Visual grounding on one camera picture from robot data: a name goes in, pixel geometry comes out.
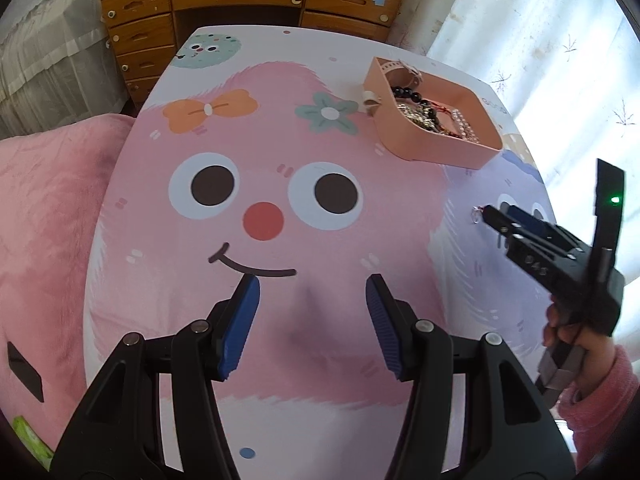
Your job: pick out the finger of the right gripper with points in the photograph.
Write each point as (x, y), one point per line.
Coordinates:
(547, 232)
(513, 226)

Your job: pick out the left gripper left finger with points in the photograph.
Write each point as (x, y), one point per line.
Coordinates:
(115, 432)

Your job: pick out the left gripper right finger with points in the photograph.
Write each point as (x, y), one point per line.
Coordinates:
(508, 432)

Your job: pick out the small silver earring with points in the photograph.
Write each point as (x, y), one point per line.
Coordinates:
(477, 214)

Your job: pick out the pink plastic tray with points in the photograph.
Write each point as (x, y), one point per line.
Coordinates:
(473, 141)

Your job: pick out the gold rhinestone hair piece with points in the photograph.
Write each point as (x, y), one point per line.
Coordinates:
(423, 117)

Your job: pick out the beige strap watch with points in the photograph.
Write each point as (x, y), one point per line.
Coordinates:
(382, 76)

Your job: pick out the right hand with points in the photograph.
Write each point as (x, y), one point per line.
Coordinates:
(600, 349)

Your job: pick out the white floral curtain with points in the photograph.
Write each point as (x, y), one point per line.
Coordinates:
(568, 73)

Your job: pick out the cartoon printed table mat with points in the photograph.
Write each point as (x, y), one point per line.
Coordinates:
(254, 154)

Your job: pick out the pink blanket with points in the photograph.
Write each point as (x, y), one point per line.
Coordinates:
(52, 188)

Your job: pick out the white lace covered cabinet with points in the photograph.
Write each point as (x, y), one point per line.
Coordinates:
(56, 65)

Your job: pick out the wooden desk with drawers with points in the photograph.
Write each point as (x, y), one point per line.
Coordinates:
(145, 34)

